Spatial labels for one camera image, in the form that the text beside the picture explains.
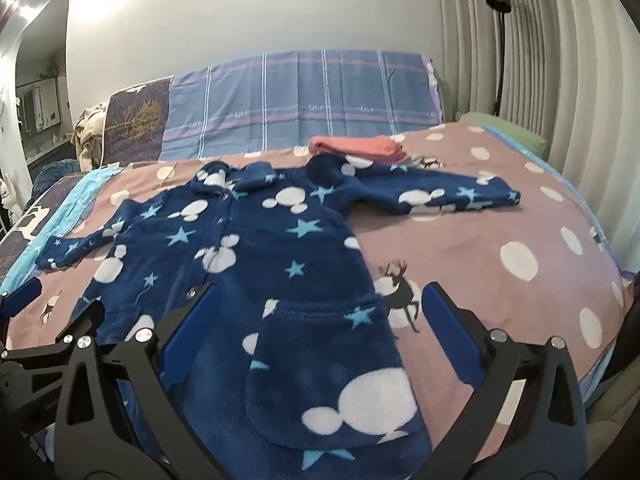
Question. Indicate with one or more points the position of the black floor lamp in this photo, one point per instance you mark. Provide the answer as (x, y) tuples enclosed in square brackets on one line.
[(500, 5)]

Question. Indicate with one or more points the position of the dark deer-print blanket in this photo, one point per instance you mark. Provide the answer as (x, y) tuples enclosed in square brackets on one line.
[(30, 220)]

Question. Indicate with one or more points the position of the turquoise blanket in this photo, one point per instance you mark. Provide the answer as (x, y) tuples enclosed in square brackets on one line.
[(75, 197)]

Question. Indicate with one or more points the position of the blue plaid pillow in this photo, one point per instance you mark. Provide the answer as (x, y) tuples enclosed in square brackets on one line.
[(300, 100)]

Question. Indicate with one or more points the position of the folded pink cloth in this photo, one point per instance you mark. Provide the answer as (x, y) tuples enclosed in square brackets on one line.
[(357, 146)]

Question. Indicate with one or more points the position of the grey pleated curtain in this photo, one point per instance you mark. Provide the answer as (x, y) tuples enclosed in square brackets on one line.
[(560, 60)]

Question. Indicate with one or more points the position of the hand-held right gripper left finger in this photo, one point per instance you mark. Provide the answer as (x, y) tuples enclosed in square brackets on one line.
[(192, 322)]

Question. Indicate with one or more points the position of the pink dotted deer-print blanket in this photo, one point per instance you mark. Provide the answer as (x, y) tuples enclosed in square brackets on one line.
[(475, 220)]

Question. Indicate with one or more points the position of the white printed folded cloth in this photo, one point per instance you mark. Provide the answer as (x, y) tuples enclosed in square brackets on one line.
[(429, 161)]

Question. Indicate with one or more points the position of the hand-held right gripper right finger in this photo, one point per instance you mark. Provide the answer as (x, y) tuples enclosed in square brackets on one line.
[(450, 335)]

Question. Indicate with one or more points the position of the dark blue knitted cloth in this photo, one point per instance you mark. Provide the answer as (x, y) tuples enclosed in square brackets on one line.
[(52, 175)]

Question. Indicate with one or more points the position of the dark tree-print pillow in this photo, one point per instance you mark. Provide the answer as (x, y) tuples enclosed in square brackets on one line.
[(135, 125)]

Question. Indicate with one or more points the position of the blue star-print fleece robe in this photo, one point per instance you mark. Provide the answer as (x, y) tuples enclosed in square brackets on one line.
[(260, 260)]

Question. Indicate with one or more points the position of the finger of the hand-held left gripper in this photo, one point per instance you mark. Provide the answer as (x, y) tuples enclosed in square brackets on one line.
[(22, 294), (90, 317)]

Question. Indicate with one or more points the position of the beige clothes pile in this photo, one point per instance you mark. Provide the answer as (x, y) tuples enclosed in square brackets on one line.
[(90, 135)]

